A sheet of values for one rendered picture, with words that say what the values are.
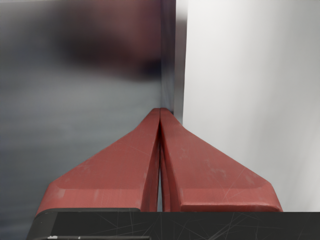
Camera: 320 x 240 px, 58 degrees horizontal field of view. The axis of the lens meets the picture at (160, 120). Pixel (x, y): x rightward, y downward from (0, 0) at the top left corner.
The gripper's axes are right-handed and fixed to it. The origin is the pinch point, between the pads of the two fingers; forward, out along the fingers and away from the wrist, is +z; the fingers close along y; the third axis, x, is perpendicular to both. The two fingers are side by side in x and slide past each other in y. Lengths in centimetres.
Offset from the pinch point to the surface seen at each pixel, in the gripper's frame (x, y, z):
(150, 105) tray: 0.7, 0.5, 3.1
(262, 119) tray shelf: 2.5, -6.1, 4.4
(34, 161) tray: 3.8, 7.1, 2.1
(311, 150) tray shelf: 5.6, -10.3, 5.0
